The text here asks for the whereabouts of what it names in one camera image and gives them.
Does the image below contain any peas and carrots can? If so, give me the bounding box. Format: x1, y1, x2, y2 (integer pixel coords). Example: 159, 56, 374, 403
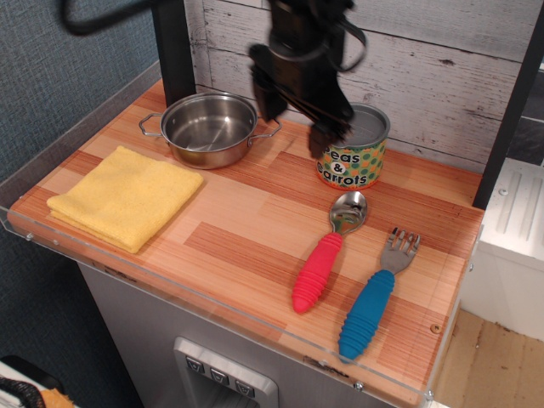
316, 104, 390, 190

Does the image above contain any black right frame post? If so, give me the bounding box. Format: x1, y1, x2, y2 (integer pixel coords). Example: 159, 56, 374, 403
473, 7, 543, 210

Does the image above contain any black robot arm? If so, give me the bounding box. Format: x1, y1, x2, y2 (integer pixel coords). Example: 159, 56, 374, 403
248, 1, 354, 159

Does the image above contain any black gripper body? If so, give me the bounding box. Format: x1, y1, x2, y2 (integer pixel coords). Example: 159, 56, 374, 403
249, 44, 354, 122

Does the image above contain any red handled spoon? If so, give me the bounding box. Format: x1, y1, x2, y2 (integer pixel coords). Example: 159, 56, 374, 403
292, 191, 367, 314

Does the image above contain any white toy cabinet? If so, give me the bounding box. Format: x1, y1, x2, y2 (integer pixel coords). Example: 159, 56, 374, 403
460, 158, 543, 340

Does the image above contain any black left frame post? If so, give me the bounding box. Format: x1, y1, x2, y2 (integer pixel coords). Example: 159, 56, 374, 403
152, 0, 196, 106

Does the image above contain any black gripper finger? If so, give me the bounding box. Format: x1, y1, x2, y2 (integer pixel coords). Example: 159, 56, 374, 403
309, 120, 351, 158
252, 76, 287, 122

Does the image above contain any folded yellow cloth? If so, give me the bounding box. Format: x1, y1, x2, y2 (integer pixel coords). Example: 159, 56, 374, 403
47, 146, 203, 254

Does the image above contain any stainless steel pot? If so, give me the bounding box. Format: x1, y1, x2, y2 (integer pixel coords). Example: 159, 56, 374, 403
139, 92, 282, 170

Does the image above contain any black braided cable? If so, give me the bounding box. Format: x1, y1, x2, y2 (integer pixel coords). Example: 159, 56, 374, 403
59, 0, 167, 37

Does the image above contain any blue handled fork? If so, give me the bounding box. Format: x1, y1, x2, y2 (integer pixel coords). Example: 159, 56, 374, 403
338, 228, 421, 361

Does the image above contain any black frame post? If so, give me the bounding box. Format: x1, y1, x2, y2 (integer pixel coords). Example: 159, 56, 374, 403
473, 7, 543, 210
152, 0, 196, 106

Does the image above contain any clear acrylic edge guard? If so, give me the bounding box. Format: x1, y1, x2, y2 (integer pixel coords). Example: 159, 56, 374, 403
7, 84, 483, 407

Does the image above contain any grey dispenser button panel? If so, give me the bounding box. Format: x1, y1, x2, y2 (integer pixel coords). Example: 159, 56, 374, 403
173, 337, 279, 407

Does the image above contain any orange object bottom left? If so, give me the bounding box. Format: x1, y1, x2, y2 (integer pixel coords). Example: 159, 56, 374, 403
40, 388, 76, 408

